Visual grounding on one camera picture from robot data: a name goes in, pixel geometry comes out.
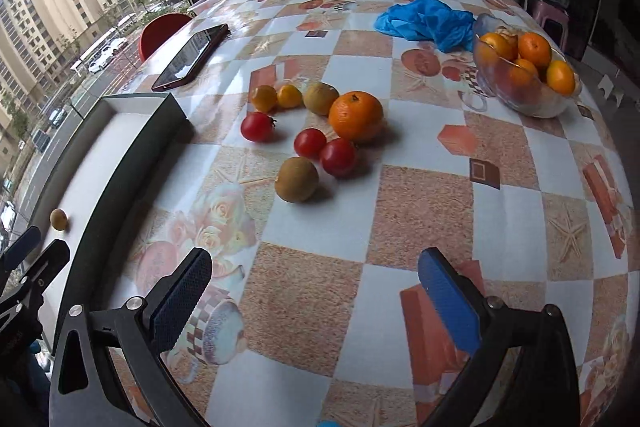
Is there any pink plastic stool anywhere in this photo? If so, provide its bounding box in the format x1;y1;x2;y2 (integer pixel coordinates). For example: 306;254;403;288
530;0;571;52

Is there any blue plastic bag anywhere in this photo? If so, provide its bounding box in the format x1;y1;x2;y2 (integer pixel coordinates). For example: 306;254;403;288
374;0;476;54

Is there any red chair back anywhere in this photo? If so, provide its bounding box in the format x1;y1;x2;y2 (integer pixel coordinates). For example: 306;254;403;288
139;13;193;64

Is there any black smartphone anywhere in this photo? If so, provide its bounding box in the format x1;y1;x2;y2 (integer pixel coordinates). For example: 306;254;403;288
151;23;231;92

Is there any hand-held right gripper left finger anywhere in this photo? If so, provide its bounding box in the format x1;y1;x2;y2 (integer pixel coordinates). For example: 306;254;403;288
47;248;216;427

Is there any small yellow citrus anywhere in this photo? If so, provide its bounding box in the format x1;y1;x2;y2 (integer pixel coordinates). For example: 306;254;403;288
250;85;278;113
276;84;304;109

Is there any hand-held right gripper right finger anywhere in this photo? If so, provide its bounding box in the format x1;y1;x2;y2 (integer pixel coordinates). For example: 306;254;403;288
417;248;583;427

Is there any clear glass bowl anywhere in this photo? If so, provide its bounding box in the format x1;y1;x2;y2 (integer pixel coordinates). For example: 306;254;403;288
472;13;583;118

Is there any large orange with rough skin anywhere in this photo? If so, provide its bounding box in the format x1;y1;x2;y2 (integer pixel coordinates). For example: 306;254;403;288
328;91;385;144

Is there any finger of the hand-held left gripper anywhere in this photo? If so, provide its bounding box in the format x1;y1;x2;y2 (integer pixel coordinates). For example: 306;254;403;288
0;226;43;280
0;238;71;323

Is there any brown kiwi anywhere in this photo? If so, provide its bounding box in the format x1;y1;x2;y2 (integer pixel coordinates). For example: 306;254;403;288
303;82;341;116
275;157;320;202

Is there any red tomato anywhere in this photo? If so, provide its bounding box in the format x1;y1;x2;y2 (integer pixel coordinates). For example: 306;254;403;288
320;138;359;178
240;112;277;142
293;128;328;159

